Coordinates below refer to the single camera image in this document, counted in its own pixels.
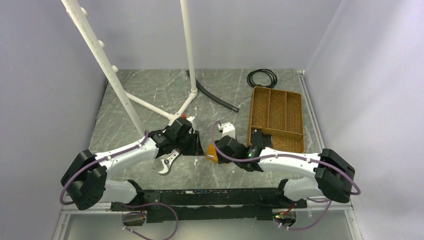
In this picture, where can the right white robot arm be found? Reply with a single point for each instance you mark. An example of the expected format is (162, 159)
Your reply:
(324, 174)

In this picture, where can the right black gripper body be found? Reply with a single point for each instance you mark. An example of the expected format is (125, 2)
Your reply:
(220, 154)

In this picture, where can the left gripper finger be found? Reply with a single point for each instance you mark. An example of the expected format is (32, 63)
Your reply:
(199, 148)
(188, 147)

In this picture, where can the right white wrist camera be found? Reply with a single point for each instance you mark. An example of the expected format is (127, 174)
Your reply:
(227, 129)

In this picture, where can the brown woven divided tray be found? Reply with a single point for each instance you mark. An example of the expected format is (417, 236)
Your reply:
(280, 114)

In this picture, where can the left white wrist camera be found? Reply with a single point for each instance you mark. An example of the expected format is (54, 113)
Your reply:
(191, 119)

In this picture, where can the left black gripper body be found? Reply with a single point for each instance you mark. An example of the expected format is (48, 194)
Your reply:
(190, 135)

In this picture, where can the aluminium extrusion rail frame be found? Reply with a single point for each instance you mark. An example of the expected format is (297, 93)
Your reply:
(339, 222)

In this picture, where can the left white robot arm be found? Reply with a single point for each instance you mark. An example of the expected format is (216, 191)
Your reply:
(88, 180)

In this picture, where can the black VIP credit card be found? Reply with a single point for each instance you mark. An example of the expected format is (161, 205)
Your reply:
(256, 138)

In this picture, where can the white PVC pipe frame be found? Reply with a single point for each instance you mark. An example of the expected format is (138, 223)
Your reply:
(78, 16)

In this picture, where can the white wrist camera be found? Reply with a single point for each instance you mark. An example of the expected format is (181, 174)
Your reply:
(191, 119)
(227, 129)

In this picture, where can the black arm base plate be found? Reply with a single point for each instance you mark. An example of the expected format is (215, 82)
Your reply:
(207, 204)

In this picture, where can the red handled adjustable wrench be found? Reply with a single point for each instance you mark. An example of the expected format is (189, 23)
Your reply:
(168, 162)

